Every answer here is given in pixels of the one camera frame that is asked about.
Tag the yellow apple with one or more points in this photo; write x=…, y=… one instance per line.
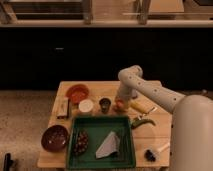
x=121, y=105

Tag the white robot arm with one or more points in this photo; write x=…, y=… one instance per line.
x=191, y=143

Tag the green plastic tray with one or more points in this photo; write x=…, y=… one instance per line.
x=97, y=128

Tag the dark metal cup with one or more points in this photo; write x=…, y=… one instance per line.
x=105, y=104

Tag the white round lid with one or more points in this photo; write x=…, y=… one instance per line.
x=86, y=106

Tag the orange plate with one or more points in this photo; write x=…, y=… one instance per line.
x=77, y=93

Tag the green chili pepper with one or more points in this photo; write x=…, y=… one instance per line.
x=138, y=123

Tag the wooden rectangular block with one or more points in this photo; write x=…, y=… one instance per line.
x=63, y=108

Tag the metal fork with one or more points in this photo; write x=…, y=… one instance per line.
x=144, y=113

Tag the wooden table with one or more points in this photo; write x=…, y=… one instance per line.
x=144, y=137

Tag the grey folded cloth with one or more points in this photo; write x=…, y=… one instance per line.
x=110, y=145

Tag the bunch of dark grapes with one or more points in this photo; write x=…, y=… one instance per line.
x=81, y=144

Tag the dark red bowl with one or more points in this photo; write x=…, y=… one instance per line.
x=55, y=138

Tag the black object on floor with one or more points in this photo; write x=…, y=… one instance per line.
x=8, y=162

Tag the white handled dish brush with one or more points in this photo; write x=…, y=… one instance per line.
x=152, y=154

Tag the wooden shelf frame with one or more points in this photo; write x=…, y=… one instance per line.
x=107, y=13

